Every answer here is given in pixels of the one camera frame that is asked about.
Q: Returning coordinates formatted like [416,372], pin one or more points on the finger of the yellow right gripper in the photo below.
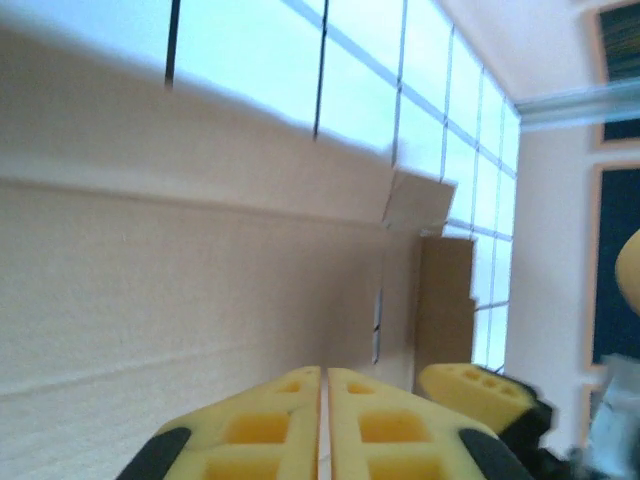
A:
[470,390]
[631,275]

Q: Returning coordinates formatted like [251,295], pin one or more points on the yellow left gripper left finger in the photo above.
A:
[260,430]

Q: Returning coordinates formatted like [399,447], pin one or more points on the aluminium corner post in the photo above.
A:
[575,107]

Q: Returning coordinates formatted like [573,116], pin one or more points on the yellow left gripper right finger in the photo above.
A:
[395,430]

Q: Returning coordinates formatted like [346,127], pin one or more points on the brown cardboard paper box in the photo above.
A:
[150,275]

